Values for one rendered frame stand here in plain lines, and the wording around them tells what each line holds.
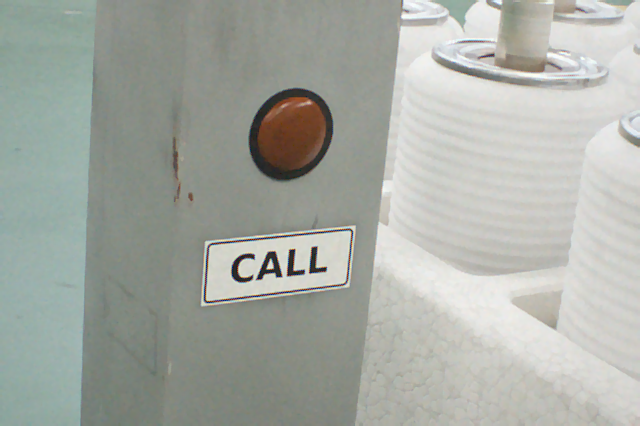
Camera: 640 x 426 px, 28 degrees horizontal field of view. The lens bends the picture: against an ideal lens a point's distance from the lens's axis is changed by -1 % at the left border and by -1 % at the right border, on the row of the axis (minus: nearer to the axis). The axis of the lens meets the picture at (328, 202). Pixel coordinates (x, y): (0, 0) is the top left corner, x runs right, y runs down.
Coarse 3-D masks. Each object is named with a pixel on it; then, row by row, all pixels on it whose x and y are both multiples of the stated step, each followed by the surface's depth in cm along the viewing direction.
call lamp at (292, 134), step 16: (272, 112) 36; (288, 112) 37; (304, 112) 37; (320, 112) 37; (272, 128) 37; (288, 128) 37; (304, 128) 37; (320, 128) 37; (272, 144) 37; (288, 144) 37; (304, 144) 37; (320, 144) 38; (272, 160) 37; (288, 160) 37; (304, 160) 37
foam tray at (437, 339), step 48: (384, 192) 60; (384, 240) 54; (384, 288) 51; (432, 288) 49; (480, 288) 50; (528, 288) 50; (384, 336) 52; (432, 336) 49; (480, 336) 46; (528, 336) 46; (384, 384) 52; (432, 384) 49; (480, 384) 46; (528, 384) 44; (576, 384) 42; (624, 384) 43
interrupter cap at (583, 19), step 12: (492, 0) 69; (576, 0) 73; (588, 0) 73; (564, 12) 68; (576, 12) 71; (588, 12) 70; (600, 12) 69; (612, 12) 70; (588, 24) 67; (600, 24) 68
